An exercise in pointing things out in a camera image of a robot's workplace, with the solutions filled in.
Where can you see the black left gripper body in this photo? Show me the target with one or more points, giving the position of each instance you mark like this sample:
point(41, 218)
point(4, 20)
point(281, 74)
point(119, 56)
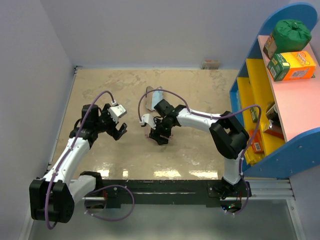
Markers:
point(107, 124)

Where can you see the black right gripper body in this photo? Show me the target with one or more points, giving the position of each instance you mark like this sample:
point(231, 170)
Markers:
point(163, 128)

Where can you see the printed glasses case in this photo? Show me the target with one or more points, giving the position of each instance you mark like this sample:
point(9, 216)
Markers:
point(148, 98)

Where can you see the light blue cleaning cloth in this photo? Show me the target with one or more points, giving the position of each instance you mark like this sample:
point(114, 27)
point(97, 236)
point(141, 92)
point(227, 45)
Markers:
point(157, 96)

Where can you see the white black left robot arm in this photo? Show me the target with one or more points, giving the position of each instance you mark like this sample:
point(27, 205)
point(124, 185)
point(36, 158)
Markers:
point(53, 197)

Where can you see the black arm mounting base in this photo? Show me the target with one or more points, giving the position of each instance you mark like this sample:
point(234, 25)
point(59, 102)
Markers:
point(208, 192)

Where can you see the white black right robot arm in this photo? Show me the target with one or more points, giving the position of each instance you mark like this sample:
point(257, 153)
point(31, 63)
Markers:
point(229, 136)

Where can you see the green box in shelf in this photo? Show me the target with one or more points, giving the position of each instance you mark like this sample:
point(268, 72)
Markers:
point(254, 114)

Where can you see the orange box on shelf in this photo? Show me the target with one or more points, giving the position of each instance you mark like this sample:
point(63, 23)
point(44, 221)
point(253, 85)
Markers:
point(257, 143)

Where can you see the dark foil snack packet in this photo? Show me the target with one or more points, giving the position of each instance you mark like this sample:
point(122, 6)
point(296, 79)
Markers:
point(273, 125)

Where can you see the blue pink yellow shelf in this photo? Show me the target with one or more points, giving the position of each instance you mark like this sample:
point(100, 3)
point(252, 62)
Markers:
point(297, 102)

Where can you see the small brown printed box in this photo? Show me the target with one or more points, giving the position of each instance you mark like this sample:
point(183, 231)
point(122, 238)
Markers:
point(270, 46)

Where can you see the orange green snack box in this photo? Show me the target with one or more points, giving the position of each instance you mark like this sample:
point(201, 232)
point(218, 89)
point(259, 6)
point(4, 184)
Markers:
point(290, 66)

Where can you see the green wrapped package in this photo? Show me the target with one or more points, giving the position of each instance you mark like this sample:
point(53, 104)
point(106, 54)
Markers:
point(290, 35)

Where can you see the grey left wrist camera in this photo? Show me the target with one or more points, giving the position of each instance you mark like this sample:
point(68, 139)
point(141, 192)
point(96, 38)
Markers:
point(116, 111)

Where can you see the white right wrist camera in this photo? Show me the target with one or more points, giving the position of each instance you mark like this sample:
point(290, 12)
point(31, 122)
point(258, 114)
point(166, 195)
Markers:
point(148, 119)

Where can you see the aluminium table edge rail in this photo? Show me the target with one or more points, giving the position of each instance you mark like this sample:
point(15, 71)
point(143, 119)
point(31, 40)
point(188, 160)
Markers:
point(56, 140)

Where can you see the aluminium front frame rail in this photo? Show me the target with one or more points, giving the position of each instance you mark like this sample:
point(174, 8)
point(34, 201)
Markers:
point(203, 209)

